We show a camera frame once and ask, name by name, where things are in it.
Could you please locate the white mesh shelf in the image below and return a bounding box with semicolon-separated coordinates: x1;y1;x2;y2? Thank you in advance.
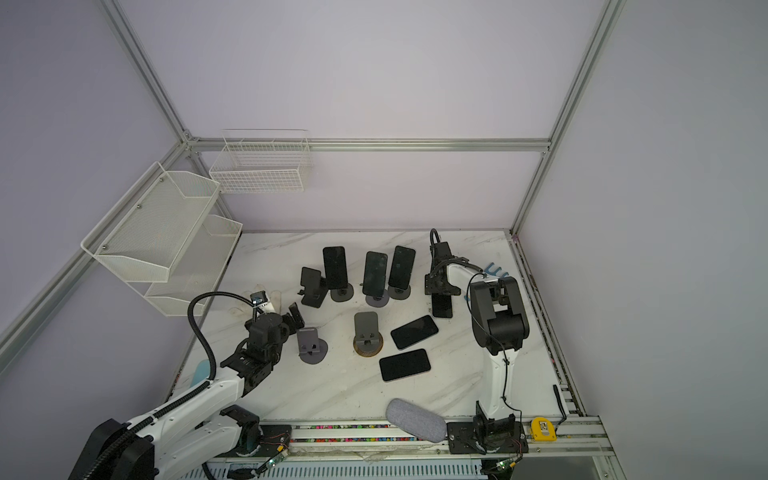
81;162;220;283
143;215;242;317

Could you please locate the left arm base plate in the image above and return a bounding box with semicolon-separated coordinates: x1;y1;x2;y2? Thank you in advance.
215;424;293;460

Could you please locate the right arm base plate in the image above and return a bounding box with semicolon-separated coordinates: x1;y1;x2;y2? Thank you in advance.
447;419;529;455

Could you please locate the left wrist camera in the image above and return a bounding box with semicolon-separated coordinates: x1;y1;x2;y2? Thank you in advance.
250;290;277;317

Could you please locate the grey stand back right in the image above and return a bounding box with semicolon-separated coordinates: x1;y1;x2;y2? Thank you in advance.
387;286;411;301

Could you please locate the white wire basket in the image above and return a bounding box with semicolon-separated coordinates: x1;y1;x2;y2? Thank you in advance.
209;129;313;194

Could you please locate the grey stand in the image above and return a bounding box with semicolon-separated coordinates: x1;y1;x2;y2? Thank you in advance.
365;291;390;308
387;286;411;301
330;284;354;303
297;327;329;365

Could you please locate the blue rake yellow handle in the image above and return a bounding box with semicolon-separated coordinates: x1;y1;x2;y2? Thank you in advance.
484;262;509;278

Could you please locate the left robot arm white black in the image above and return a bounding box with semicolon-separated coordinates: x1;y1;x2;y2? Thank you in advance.
70;291;305;479

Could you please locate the black stand back left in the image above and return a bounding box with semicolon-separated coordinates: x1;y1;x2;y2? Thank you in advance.
299;267;329;309

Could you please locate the aluminium front rail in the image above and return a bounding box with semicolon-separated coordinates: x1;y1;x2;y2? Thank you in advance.
117;415;616;464

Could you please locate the grey oval pouch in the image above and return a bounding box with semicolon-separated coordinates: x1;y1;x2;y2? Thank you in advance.
385;398;447;443

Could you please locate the white mesh shelf lower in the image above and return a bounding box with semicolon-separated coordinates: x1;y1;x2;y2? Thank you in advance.
143;215;242;317

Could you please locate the grey stand front left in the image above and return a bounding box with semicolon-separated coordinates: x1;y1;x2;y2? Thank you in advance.
297;327;329;365

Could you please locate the brown base stand front right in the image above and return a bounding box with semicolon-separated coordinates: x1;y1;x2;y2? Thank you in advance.
353;312;383;358

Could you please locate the white mesh shelf upper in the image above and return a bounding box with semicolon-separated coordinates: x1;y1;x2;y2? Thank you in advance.
81;162;220;283

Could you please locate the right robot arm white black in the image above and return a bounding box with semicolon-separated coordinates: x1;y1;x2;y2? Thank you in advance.
424;229;530;434

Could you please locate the yellow tape measure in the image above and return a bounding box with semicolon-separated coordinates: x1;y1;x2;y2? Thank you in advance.
530;417;557;442

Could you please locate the black phone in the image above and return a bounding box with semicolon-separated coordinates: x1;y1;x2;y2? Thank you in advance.
391;315;439;350
362;251;388;298
431;294;453;319
322;246;349;290
379;349;431;382
388;245;416;290

